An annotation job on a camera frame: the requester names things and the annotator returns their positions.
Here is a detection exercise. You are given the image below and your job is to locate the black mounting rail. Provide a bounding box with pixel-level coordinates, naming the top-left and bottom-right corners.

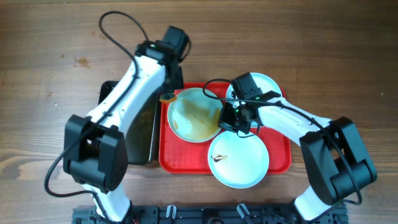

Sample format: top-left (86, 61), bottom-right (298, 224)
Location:
top-left (72, 203), bottom-right (349, 224)

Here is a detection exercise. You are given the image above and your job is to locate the black water basin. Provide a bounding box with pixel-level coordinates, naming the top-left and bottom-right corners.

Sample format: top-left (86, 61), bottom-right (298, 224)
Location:
top-left (98, 80), bottom-right (159, 166)

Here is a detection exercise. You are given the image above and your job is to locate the light blue plate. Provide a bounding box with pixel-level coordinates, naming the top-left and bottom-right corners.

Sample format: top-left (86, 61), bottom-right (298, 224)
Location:
top-left (208, 131), bottom-right (270, 189)
top-left (226, 72), bottom-right (284, 128)
top-left (167, 88), bottom-right (223, 143)

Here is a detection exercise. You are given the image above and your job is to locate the red plastic tray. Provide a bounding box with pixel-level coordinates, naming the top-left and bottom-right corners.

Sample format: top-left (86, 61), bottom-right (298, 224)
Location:
top-left (159, 82), bottom-right (292, 175)

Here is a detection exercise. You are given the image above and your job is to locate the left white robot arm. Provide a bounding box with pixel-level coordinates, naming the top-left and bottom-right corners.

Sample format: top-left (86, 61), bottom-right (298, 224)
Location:
top-left (63, 26), bottom-right (190, 223)

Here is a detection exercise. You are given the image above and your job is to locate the orange green scrub sponge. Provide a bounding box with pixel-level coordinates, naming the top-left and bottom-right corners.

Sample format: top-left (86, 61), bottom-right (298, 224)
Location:
top-left (159, 93), bottom-right (177, 103)

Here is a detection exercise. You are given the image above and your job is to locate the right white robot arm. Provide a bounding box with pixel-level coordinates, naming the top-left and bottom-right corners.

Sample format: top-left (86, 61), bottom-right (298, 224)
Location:
top-left (219, 73), bottom-right (377, 223)

